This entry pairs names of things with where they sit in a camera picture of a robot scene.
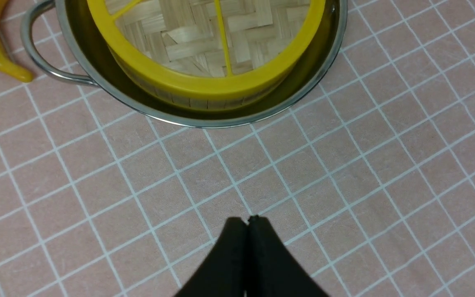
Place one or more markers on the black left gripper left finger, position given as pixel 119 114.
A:
pixel 221 274

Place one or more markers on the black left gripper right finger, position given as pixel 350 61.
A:
pixel 271 270

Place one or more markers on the yellow bamboo steamer basket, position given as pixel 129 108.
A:
pixel 196 103

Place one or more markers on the yellow woven steamer lid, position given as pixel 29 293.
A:
pixel 209 49

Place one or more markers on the stainless steel pot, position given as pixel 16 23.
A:
pixel 102 71

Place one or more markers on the pink checkered tablecloth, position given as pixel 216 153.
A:
pixel 369 180

